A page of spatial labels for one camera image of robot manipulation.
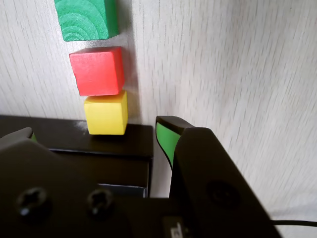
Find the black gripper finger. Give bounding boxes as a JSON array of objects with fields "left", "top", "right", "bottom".
[
  {"left": 0, "top": 126, "right": 134, "bottom": 238},
  {"left": 155, "top": 115, "right": 283, "bottom": 238}
]

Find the yellow wooden cube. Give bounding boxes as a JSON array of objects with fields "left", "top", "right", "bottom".
[{"left": 83, "top": 89, "right": 129, "bottom": 136}]

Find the red wooden cube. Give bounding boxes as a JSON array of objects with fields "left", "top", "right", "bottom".
[{"left": 69, "top": 46, "right": 125, "bottom": 97}]

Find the green wooden cube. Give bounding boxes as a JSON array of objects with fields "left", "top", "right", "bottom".
[{"left": 53, "top": 0, "right": 119, "bottom": 42}]

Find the black power cable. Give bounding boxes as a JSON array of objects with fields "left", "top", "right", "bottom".
[{"left": 271, "top": 219, "right": 317, "bottom": 228}]

